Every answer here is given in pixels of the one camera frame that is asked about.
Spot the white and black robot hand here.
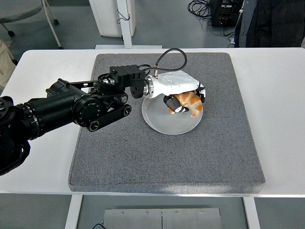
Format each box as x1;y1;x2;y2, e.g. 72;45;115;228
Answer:
149;70;206;114

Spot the golden croissant bread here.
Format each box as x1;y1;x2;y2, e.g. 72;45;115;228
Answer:
166;92;203;117

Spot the round pale grey plate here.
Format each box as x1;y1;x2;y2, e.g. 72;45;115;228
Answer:
142;94;203;135

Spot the grey metal plate with screws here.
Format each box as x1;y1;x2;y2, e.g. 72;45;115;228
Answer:
102;208;223;229

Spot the white table column with base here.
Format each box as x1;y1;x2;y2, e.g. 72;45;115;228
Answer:
95;0;165;50

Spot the grey speckled mat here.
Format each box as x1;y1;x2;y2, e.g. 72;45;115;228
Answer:
68;52;266;194

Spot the black equipment box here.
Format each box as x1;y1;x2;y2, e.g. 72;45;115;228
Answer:
209;0;244;27

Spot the white cabinet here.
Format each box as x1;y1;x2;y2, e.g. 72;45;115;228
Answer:
89;0;136;38

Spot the white table leg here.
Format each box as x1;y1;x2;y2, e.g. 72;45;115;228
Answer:
64;195;83;229
243;197;261;229

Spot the person in light clothing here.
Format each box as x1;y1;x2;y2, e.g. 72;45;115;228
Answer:
0;39;16;88

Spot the grey stool with wheels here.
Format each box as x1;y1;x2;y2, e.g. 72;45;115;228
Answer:
0;0;64;66

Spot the bundle of black floor cables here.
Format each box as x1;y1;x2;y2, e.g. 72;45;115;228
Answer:
187;0;213;20

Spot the thin black cable loop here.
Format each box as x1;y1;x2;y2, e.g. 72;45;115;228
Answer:
116;9;131;25

